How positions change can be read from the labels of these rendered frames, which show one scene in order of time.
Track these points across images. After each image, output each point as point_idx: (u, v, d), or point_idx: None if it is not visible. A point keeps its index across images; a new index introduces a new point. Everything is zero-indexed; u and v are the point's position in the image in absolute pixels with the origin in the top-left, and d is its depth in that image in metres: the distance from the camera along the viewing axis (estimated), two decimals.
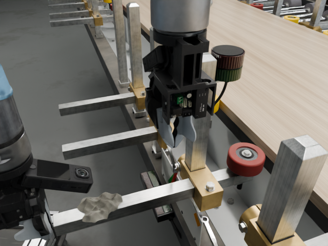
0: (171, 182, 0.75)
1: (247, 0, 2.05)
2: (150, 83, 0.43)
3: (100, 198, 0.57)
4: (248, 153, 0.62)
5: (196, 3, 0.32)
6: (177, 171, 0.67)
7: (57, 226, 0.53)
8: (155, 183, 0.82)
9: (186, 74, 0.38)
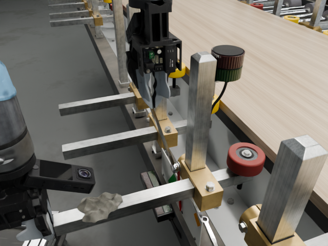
0: None
1: (247, 0, 2.05)
2: (130, 48, 0.52)
3: (100, 198, 0.57)
4: (248, 153, 0.62)
5: None
6: (177, 169, 0.66)
7: (57, 226, 0.53)
8: (155, 183, 0.82)
9: (156, 34, 0.46)
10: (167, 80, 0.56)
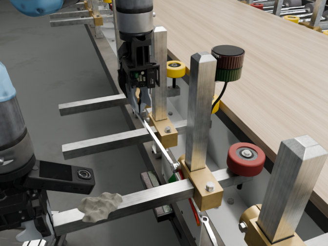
0: (191, 205, 0.63)
1: (247, 0, 2.05)
2: (120, 66, 0.66)
3: (100, 198, 0.57)
4: (248, 153, 0.62)
5: (142, 15, 0.55)
6: (176, 164, 0.66)
7: (57, 226, 0.53)
8: (155, 183, 0.82)
9: (140, 59, 0.61)
10: (150, 92, 0.70)
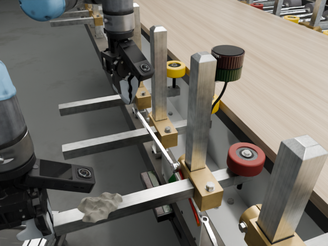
0: (191, 205, 0.63)
1: (247, 0, 2.05)
2: None
3: (100, 198, 0.57)
4: (248, 153, 0.62)
5: None
6: (176, 164, 0.66)
7: (57, 226, 0.53)
8: (155, 183, 0.82)
9: None
10: (117, 90, 0.78)
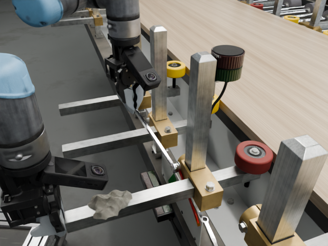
0: (191, 205, 0.63)
1: (247, 0, 2.05)
2: None
3: (111, 195, 0.58)
4: (256, 151, 0.62)
5: None
6: (176, 164, 0.66)
7: (69, 223, 0.53)
8: (155, 183, 0.82)
9: None
10: (122, 98, 0.74)
